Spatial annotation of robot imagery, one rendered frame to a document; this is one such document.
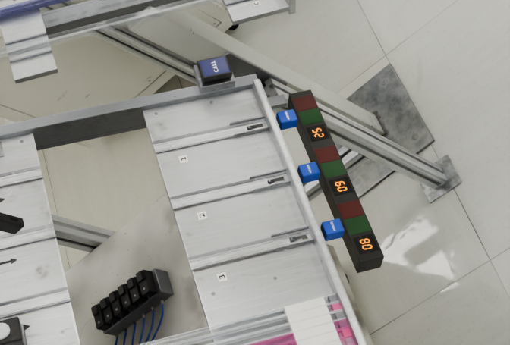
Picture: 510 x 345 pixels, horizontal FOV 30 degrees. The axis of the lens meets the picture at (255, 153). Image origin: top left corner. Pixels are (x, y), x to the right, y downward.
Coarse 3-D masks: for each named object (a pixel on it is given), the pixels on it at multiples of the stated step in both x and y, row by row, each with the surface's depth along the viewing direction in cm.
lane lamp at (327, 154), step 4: (320, 148) 156; (324, 148) 156; (328, 148) 156; (332, 148) 156; (316, 152) 155; (320, 152) 155; (324, 152) 155; (328, 152) 156; (332, 152) 156; (336, 152) 156; (316, 156) 155; (320, 156) 155; (324, 156) 155; (328, 156) 155; (332, 156) 155; (336, 156) 155; (320, 160) 155; (324, 160) 155; (328, 160) 155; (332, 160) 155
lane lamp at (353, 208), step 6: (342, 204) 150; (348, 204) 150; (354, 204) 150; (342, 210) 149; (348, 210) 149; (354, 210) 149; (360, 210) 149; (342, 216) 149; (348, 216) 149; (354, 216) 149
